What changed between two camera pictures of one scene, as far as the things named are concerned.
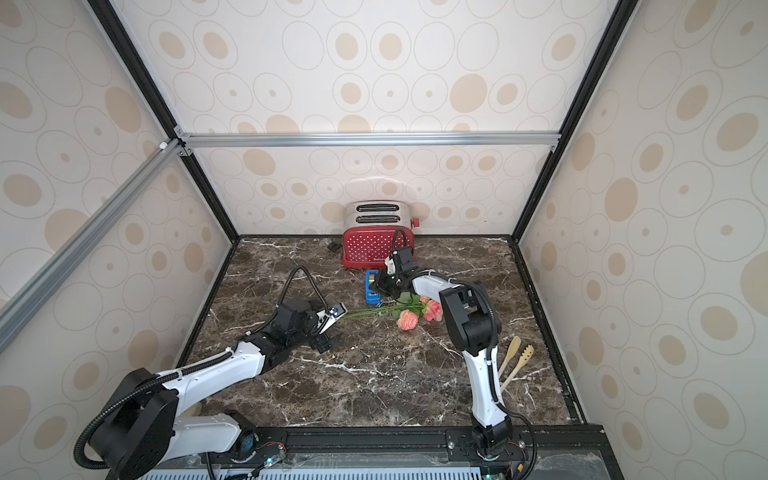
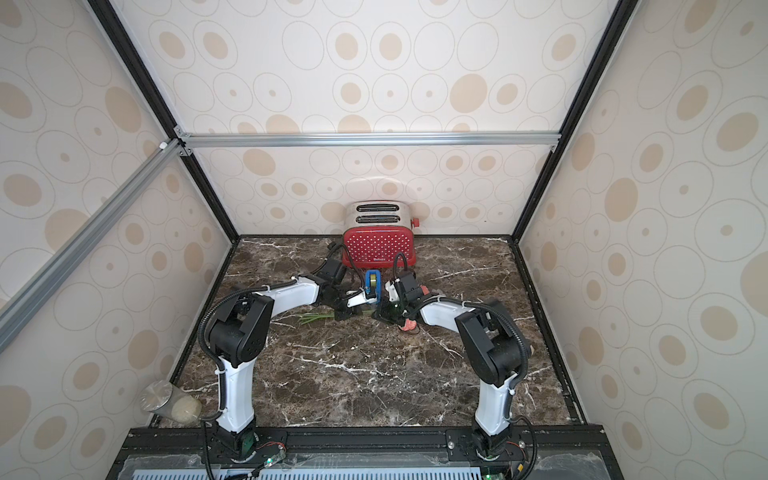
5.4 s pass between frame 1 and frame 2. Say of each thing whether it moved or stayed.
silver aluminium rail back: stayed
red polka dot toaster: stayed
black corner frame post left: stayed
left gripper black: moved
